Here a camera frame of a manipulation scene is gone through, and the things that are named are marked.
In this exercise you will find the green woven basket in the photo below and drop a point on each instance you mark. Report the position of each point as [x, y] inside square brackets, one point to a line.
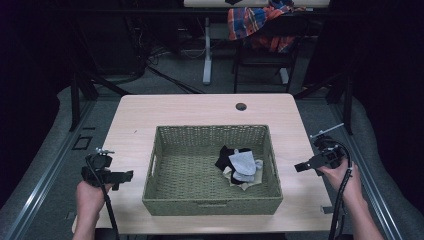
[186, 180]

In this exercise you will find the black chair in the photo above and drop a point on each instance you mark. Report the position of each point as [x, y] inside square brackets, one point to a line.
[266, 56]

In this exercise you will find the white desk leg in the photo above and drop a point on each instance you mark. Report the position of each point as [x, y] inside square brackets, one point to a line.
[207, 53]

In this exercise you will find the black metal stand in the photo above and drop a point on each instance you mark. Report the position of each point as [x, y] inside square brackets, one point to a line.
[76, 100]
[346, 100]

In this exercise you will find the plaid shirt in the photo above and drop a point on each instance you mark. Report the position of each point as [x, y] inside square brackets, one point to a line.
[246, 20]

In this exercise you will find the beige sock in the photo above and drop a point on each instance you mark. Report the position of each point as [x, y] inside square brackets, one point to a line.
[248, 185]

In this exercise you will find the aluminium floor rail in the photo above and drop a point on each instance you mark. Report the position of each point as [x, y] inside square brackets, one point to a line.
[370, 186]
[43, 180]

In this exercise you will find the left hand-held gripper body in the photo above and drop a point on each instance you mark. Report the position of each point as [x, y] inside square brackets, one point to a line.
[96, 170]

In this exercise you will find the person's left hand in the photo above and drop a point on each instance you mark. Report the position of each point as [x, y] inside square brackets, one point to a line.
[90, 198]

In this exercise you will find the pale grey sock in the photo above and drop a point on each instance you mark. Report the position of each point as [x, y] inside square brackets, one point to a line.
[253, 173]

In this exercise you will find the person's right hand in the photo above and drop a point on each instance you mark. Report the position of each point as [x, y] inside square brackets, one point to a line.
[343, 181]

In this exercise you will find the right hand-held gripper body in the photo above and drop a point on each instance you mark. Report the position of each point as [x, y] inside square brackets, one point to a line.
[328, 155]

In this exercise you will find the black sock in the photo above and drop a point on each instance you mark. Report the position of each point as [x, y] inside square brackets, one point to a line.
[224, 160]

